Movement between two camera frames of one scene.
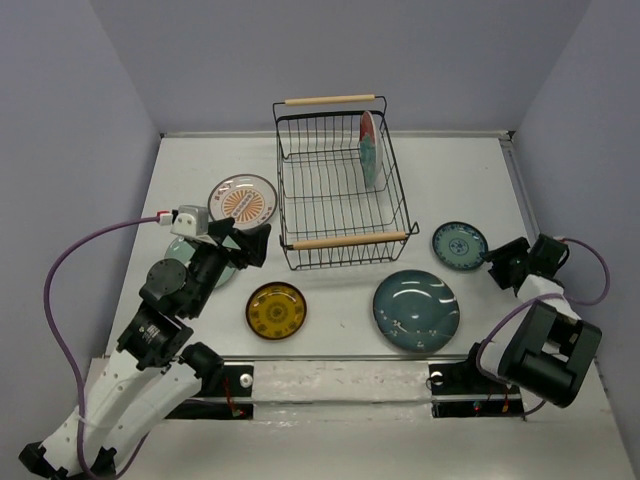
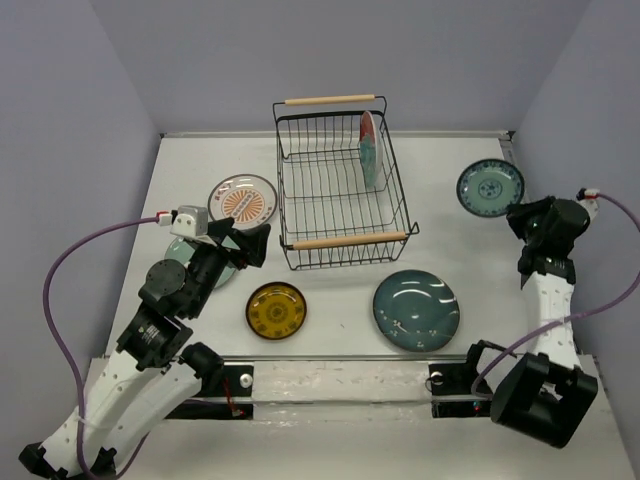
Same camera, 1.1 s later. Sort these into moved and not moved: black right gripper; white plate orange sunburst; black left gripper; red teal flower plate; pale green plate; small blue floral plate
Moved: small blue floral plate; black right gripper
Not moved: pale green plate; black left gripper; white plate orange sunburst; red teal flower plate
